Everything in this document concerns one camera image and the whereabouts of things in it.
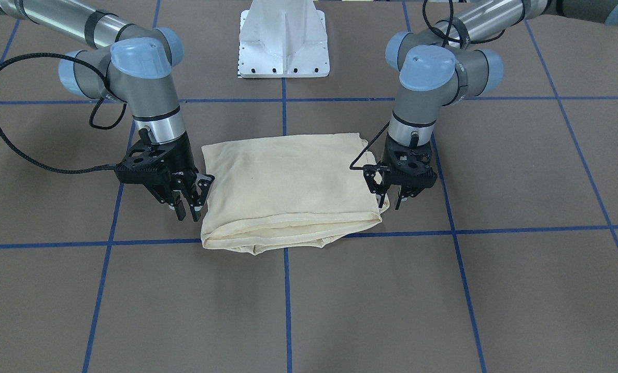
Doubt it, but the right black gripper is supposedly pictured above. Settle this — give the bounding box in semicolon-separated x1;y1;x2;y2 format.
115;134;215;222

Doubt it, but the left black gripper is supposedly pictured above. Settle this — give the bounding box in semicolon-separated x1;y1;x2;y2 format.
362;136;438;210

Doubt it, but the cream long-sleeve printed shirt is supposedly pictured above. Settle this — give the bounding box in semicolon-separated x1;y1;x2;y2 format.
201;133;390;255

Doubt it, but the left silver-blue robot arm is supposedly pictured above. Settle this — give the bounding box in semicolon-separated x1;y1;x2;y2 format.
362;1;618;207

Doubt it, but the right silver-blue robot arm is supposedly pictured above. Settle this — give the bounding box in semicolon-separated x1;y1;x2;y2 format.
0;1;214;221

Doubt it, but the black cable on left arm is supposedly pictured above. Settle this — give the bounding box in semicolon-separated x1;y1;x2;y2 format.
349;0;507;171

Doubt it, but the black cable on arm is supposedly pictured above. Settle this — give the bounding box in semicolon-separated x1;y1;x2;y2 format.
0;51;128;175
349;0;507;171

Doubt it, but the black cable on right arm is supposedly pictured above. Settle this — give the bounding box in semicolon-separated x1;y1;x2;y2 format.
0;51;128;175

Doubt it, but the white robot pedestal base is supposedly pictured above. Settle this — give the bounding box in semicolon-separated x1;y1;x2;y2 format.
237;1;330;79

